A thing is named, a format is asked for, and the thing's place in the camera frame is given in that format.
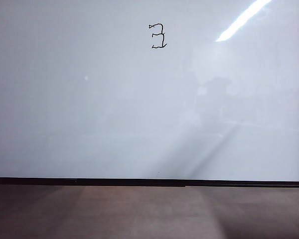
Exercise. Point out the white whiteboard with black frame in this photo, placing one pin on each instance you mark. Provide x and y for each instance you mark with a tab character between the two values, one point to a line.
114	112

